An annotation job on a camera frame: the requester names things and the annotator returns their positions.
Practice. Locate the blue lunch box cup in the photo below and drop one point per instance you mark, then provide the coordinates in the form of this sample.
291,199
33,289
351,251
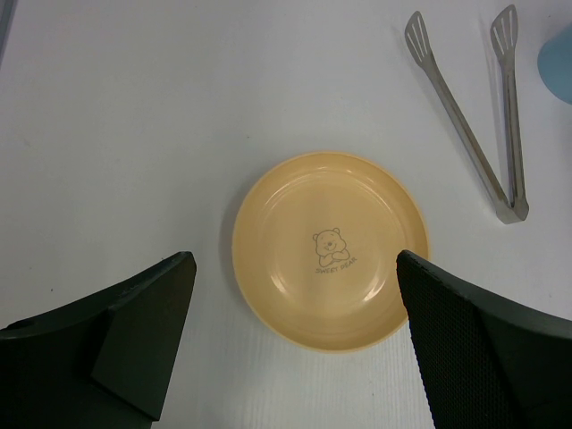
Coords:
554,63

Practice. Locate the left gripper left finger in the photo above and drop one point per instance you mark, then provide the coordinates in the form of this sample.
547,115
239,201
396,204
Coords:
104,361

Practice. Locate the metal serving tongs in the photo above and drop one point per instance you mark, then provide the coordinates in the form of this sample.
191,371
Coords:
509,208

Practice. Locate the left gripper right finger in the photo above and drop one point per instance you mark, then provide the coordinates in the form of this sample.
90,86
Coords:
485,361

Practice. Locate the beige round plate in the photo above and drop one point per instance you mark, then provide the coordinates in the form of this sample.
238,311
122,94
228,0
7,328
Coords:
314,250

